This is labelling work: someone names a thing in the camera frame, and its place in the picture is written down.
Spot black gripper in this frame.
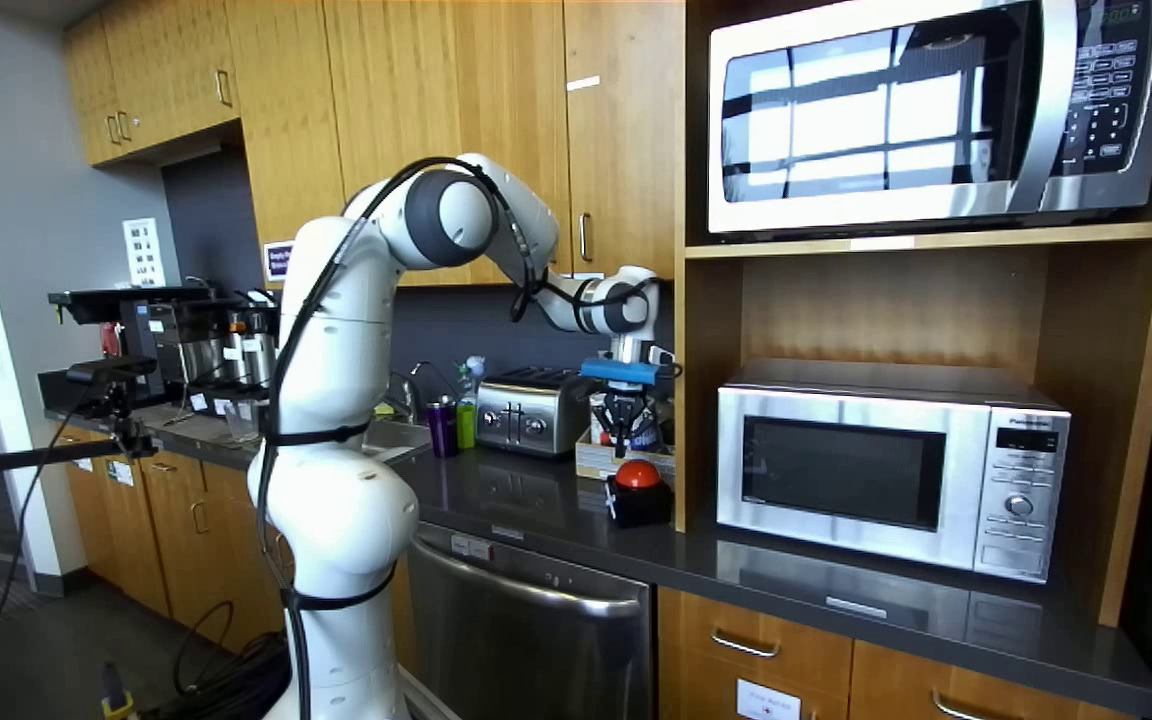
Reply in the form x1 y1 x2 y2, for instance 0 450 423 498
593 384 674 461

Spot orange button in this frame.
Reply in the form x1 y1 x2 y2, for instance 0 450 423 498
604 454 675 529

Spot wooden tray box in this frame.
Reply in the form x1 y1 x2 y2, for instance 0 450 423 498
573 426 675 483

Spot stainless steel toaster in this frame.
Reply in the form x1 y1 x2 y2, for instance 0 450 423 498
472 370 593 461

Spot green dish soap bottle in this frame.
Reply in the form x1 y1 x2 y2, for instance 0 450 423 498
453 350 489 454

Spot purple metal tumbler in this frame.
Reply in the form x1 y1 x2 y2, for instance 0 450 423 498
423 392 460 461

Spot kitchen faucet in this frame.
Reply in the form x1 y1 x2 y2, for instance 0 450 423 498
398 355 431 423

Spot stainless steel dishwasher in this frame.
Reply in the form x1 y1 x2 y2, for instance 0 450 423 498
403 523 658 720

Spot stainless steel sink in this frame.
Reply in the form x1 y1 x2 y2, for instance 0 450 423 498
358 415 438 464

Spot small countertop microwave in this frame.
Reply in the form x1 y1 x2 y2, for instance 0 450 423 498
714 375 1078 587

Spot wooden drawer cabinet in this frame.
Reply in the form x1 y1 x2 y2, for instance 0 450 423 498
652 585 1140 720

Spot wooden box edge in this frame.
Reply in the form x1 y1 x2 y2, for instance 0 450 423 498
674 0 1152 631

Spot white cabinet label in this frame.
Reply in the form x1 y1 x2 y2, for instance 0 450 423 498
733 674 803 720

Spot wooden upper cabinets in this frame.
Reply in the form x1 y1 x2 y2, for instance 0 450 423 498
61 0 687 291

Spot large built-in microwave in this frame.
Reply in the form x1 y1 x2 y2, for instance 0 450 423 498
704 0 1152 240

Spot wooden base cabinets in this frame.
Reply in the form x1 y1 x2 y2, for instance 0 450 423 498
61 423 287 654

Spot black coffee machine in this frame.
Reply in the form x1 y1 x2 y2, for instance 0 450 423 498
49 278 285 419

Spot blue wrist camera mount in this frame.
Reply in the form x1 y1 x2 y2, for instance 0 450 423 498
578 350 667 392

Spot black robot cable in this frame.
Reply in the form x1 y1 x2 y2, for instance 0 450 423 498
254 150 573 720

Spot blue wall label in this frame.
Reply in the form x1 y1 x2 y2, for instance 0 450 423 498
260 236 298 285

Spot white wall sign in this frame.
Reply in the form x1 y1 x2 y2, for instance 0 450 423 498
120 216 167 291

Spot black camera stand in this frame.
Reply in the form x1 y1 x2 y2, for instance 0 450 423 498
0 355 159 502

